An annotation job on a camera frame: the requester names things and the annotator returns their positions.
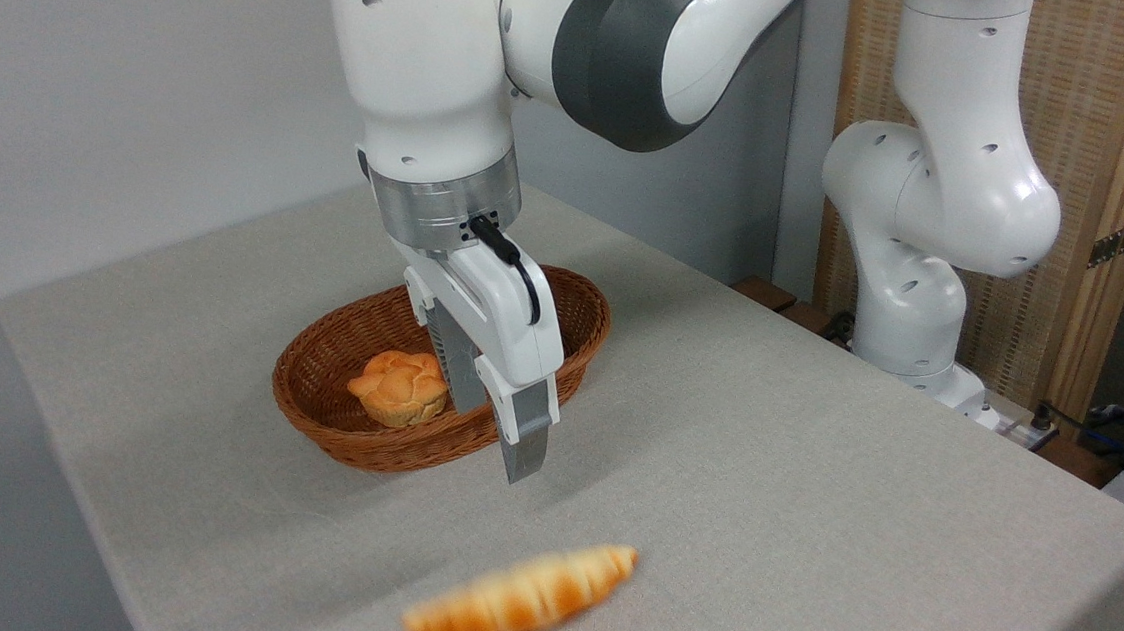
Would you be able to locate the wooden woven folding screen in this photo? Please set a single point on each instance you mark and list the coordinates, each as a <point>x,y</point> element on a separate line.
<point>1101,97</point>

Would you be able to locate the long braided bread loaf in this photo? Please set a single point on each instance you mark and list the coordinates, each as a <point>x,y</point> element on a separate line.
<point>520,595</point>

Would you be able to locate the white power strip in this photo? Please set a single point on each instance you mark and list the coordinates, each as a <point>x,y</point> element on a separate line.
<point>1026,434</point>

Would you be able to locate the round knotted bread roll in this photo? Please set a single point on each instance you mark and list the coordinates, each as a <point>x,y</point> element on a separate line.
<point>401,391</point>

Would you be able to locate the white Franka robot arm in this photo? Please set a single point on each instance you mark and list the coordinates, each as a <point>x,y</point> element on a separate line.
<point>421,64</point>

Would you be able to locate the brown wicker oval basket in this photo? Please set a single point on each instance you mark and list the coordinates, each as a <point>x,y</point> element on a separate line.
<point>338,358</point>

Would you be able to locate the black metal screen hinge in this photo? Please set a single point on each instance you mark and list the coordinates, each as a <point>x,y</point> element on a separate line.
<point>1119,242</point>

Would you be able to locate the grey tablecloth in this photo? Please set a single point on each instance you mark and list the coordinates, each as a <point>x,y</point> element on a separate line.
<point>805,535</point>

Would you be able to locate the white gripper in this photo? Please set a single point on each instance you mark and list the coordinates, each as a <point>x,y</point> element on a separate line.
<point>505,336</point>

